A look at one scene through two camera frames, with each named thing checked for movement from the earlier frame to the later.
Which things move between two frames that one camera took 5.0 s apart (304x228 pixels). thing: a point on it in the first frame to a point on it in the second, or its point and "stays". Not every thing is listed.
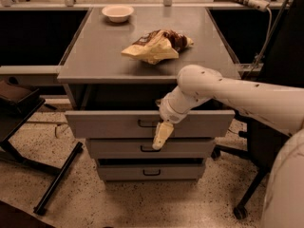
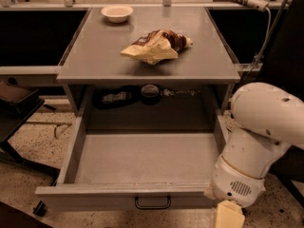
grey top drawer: (144, 124) to (138, 170)
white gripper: (168, 111) to (237, 184)
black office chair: (285, 70) stays
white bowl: (118, 13) stays
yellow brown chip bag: (158, 46) stays
